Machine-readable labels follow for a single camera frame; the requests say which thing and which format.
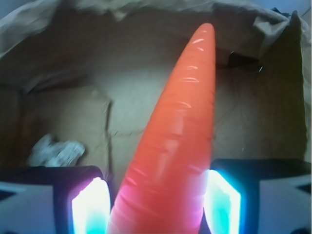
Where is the crumpled white paper wad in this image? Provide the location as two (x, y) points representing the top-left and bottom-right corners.
(27, 134), (85, 167)

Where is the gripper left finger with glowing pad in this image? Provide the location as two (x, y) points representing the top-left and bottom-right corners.
(0, 166), (111, 234)

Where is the orange toy carrot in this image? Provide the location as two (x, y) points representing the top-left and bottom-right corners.
(108, 23), (216, 234)

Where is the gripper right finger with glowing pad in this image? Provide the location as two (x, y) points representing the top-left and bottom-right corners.
(201, 159), (312, 234)

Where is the brown paper bag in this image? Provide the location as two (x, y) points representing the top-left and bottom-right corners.
(0, 0), (312, 185)

